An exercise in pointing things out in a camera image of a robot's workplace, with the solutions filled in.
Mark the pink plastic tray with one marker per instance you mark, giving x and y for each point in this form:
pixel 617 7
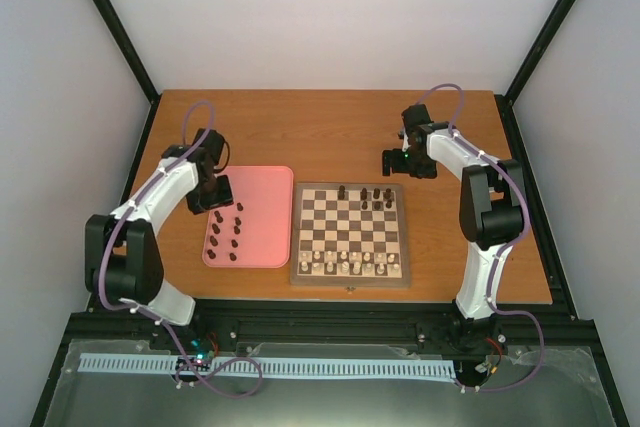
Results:
pixel 266 193

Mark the light blue cable duct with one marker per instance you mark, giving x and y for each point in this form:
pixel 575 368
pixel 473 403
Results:
pixel 271 368

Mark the wooden chess board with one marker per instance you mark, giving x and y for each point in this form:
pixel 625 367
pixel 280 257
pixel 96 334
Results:
pixel 323 223

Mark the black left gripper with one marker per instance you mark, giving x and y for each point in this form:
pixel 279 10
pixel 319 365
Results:
pixel 225 199

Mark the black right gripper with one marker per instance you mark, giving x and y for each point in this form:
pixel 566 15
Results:
pixel 426 172

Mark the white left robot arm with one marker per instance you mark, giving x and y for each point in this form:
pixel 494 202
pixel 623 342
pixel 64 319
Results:
pixel 123 265

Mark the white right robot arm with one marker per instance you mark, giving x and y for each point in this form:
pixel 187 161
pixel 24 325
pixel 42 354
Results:
pixel 493 215

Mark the grey metal base plate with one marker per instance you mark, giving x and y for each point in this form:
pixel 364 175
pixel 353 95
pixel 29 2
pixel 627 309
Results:
pixel 564 391

